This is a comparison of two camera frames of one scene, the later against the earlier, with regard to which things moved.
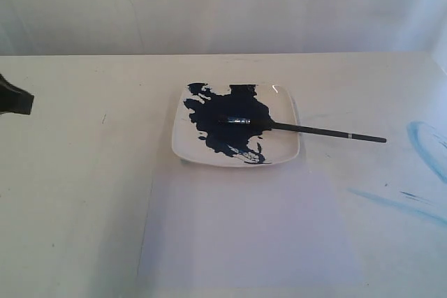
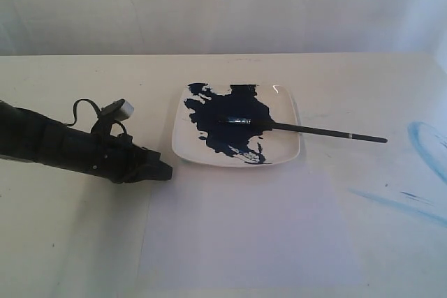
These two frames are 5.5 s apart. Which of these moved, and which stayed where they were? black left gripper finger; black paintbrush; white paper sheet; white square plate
Moved: black left gripper finger
Stayed: black paintbrush; white paper sheet; white square plate
